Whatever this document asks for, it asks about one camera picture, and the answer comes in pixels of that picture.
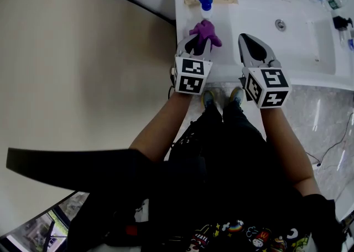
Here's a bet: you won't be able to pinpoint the small clear blue-label bottle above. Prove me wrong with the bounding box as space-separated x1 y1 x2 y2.
340 29 354 52

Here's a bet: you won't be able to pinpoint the person's right forearm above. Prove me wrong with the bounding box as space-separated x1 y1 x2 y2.
259 106 321 198

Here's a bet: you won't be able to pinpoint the beige door panel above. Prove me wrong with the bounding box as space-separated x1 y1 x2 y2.
0 0 178 235

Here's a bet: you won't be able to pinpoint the purple cloth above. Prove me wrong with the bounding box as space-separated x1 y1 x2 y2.
189 19 223 52

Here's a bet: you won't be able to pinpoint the black pump soap dispenser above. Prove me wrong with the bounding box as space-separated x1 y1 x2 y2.
332 16 354 32

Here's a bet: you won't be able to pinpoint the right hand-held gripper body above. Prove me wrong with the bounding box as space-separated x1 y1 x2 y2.
239 61 293 109

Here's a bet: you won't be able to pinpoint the dark-framed window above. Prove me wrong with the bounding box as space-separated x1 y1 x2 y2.
0 191 91 252

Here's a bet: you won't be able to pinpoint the person's left forearm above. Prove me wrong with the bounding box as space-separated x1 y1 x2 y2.
129 91 204 163

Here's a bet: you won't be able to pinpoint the person's left shoe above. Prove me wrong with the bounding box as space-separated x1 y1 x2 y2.
201 90 216 107

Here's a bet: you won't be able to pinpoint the black printed shirt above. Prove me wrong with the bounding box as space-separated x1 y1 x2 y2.
67 156 346 252

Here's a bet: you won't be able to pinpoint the black trousers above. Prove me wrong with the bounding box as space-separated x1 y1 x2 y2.
168 101 268 163

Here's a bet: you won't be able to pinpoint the white bottle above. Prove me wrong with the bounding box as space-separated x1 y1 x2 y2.
195 0 214 19

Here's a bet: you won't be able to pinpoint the black floor cable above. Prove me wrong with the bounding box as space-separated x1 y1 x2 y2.
305 112 354 167

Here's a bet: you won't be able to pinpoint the person's right shoe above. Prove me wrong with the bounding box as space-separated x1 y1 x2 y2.
230 87 244 105

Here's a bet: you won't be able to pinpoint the white ceramic sink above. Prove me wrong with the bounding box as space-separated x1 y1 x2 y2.
170 0 354 91

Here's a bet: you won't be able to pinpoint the person's shoe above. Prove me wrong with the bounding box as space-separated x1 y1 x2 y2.
201 90 216 107
230 87 244 105

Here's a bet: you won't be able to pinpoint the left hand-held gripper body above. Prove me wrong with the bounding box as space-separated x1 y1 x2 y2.
171 55 214 96

